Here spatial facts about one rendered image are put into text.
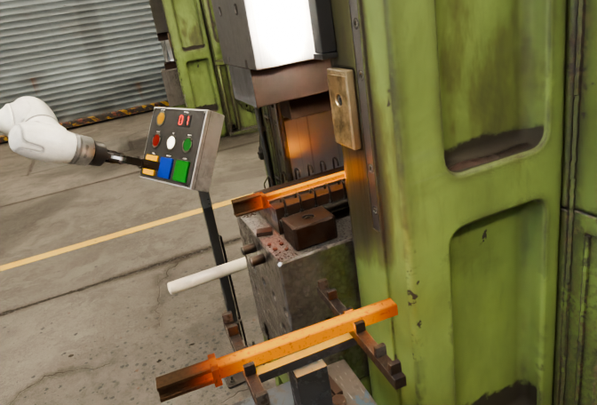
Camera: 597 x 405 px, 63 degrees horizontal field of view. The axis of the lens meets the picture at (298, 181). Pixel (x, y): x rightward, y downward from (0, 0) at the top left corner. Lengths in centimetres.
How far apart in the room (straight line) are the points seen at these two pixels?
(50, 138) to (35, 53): 780
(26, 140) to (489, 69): 116
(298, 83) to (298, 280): 50
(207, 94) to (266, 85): 507
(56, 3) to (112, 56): 114
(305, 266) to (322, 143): 52
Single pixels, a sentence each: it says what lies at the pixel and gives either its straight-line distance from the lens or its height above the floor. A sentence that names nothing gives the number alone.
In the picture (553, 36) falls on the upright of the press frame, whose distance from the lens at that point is 117.
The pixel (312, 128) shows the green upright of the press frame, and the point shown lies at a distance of 159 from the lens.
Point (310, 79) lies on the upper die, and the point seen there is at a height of 131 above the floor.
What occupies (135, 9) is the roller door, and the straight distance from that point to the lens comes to 926.
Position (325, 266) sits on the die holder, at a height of 86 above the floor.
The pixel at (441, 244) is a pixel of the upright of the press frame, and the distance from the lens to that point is 108.
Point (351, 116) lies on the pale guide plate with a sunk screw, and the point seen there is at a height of 126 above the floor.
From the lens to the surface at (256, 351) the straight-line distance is 90.
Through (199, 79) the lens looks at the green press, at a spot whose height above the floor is 76.
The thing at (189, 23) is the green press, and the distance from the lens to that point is 623.
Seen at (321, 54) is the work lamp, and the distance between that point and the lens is 107.
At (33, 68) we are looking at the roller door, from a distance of 927.
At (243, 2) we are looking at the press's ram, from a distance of 116.
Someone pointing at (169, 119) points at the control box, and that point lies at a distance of 188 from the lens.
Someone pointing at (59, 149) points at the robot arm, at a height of 122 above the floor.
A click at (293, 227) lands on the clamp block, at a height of 98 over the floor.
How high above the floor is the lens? 151
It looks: 20 degrees down
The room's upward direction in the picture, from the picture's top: 9 degrees counter-clockwise
